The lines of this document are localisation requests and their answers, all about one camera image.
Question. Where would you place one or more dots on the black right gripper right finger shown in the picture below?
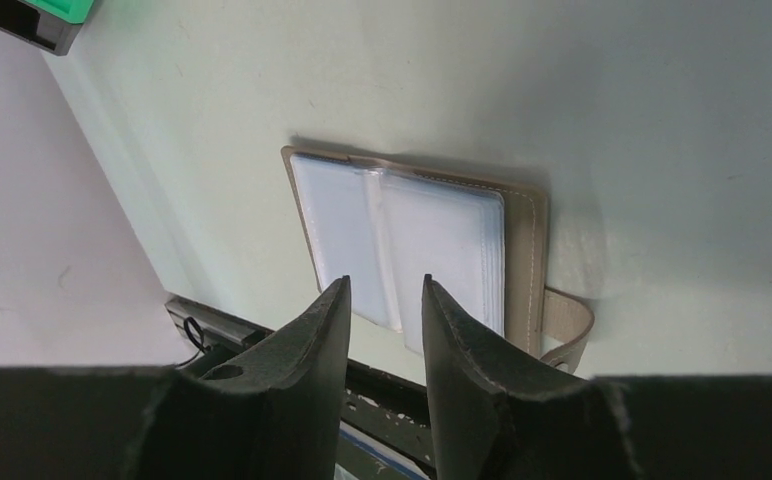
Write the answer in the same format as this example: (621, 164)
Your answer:
(498, 413)

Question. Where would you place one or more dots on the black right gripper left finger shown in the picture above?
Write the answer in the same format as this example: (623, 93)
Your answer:
(271, 412)

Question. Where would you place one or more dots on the beige leather card holder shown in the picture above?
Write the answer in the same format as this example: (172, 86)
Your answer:
(387, 225)

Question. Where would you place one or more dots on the green plastic bin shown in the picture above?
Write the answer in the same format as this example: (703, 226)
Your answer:
(70, 11)

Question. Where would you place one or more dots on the black plastic bin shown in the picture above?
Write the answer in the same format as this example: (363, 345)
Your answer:
(40, 29)

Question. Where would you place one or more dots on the aluminium frame rail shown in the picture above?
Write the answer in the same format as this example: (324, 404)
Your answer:
(217, 327)

